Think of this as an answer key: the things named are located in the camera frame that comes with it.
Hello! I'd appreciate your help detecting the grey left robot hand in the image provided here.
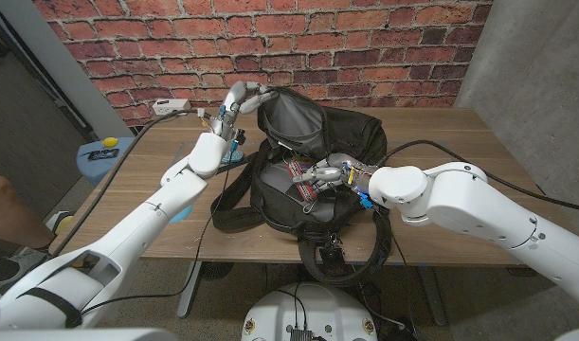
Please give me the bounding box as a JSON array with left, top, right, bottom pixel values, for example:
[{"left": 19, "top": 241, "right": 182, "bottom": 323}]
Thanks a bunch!
[{"left": 207, "top": 80, "right": 280, "bottom": 142}]

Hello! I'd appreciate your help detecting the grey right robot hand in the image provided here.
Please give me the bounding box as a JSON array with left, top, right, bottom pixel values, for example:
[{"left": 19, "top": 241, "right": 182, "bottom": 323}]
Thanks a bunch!
[{"left": 291, "top": 153, "right": 380, "bottom": 196}]

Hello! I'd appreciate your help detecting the red Swiss knife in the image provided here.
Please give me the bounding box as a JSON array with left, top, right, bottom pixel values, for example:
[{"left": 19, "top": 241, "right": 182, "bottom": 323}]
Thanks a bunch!
[{"left": 286, "top": 159, "right": 318, "bottom": 214}]

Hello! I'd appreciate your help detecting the black backpack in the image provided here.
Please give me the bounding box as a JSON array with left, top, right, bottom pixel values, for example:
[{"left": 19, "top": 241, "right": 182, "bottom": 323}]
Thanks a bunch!
[{"left": 210, "top": 85, "right": 394, "bottom": 288}]

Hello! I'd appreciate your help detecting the white power strip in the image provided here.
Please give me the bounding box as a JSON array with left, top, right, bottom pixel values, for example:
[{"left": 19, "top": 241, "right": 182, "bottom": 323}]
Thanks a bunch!
[{"left": 152, "top": 98, "right": 192, "bottom": 117}]

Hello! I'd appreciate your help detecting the blue round disc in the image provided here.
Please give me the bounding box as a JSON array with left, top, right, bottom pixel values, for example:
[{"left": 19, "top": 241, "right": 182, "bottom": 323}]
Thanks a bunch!
[{"left": 168, "top": 204, "right": 194, "bottom": 224}]

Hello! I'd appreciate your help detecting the brick print backdrop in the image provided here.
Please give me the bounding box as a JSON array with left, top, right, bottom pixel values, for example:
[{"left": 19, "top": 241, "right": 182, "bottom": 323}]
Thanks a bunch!
[{"left": 32, "top": 0, "right": 494, "bottom": 128}]

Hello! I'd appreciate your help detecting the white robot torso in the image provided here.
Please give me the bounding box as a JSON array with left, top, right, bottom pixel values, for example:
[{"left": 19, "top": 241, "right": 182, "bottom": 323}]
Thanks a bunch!
[{"left": 241, "top": 282, "right": 379, "bottom": 341}]

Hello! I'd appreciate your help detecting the black handheld device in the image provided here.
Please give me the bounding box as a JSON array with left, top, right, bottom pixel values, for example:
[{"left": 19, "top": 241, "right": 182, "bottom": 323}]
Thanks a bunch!
[{"left": 86, "top": 148, "right": 120, "bottom": 161}]

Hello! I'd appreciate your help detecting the light blue round stool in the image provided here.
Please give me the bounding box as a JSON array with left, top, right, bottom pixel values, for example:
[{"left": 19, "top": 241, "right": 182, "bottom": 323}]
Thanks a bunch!
[{"left": 75, "top": 136, "right": 136, "bottom": 187}]

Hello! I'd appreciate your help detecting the black ribbed round object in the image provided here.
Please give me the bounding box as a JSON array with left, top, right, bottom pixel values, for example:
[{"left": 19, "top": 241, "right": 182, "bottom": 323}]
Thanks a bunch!
[{"left": 201, "top": 261, "right": 236, "bottom": 281}]

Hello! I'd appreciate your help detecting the grey metal table leg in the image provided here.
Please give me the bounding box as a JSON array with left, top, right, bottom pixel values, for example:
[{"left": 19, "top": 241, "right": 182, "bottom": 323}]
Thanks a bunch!
[
  {"left": 419, "top": 265, "right": 449, "bottom": 327},
  {"left": 177, "top": 260, "right": 205, "bottom": 318}
]

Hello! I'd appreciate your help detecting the grey black sneaker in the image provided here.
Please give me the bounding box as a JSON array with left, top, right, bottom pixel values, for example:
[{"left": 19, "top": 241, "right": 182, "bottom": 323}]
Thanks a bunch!
[{"left": 0, "top": 245, "right": 51, "bottom": 291}]

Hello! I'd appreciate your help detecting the thin black right arm wire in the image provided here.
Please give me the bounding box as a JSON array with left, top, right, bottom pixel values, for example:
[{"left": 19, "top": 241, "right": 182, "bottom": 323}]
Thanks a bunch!
[{"left": 373, "top": 210, "right": 416, "bottom": 332}]

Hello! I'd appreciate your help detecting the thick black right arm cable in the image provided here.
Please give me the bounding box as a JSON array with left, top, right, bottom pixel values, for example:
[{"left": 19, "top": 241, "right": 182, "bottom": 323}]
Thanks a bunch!
[{"left": 376, "top": 139, "right": 579, "bottom": 214}]

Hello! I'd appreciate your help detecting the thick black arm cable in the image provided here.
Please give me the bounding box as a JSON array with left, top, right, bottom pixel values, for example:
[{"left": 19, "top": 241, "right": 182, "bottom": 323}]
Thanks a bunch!
[
  {"left": 376, "top": 139, "right": 579, "bottom": 214},
  {"left": 49, "top": 108, "right": 212, "bottom": 260}
]

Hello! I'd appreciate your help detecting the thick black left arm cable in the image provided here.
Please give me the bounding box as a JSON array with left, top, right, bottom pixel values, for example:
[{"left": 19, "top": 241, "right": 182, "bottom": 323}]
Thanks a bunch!
[{"left": 49, "top": 108, "right": 212, "bottom": 260}]

